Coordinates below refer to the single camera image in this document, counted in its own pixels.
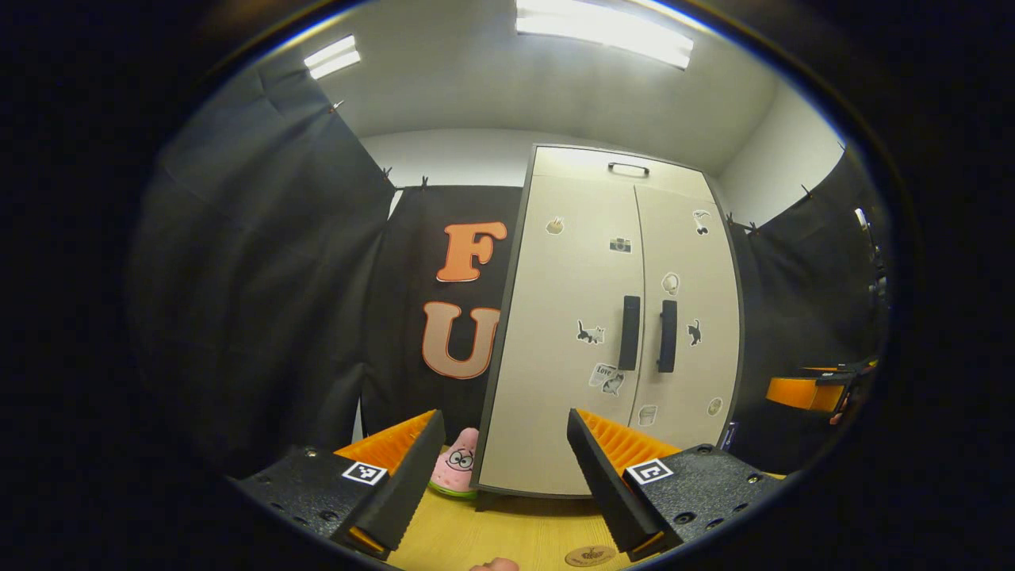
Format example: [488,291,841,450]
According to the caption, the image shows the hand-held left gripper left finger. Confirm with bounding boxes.
[230,409,446,561]

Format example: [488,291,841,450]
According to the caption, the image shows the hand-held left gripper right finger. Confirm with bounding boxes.
[566,408,782,562]

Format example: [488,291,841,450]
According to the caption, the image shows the pink star plush toy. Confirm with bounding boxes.
[428,427,481,500]

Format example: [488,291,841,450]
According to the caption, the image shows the round wooden coaster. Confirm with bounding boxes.
[565,546,618,569]

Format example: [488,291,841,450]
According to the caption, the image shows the black backdrop cloth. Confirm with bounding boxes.
[726,147,891,477]
[127,56,524,481]

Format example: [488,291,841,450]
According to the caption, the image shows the black equipment stand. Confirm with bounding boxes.
[852,206,887,306]

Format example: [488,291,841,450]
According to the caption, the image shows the white cabinet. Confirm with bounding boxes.
[472,143,746,500]

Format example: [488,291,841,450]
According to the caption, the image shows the white cabinet drawer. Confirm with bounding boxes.
[530,145,714,201]

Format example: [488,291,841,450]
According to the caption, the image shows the large ceiling light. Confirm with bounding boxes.
[515,0,695,71]

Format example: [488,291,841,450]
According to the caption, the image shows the small ceiling light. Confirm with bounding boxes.
[304,35,362,81]

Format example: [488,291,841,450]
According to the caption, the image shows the black door handle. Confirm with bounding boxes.
[657,300,679,374]
[619,295,642,372]

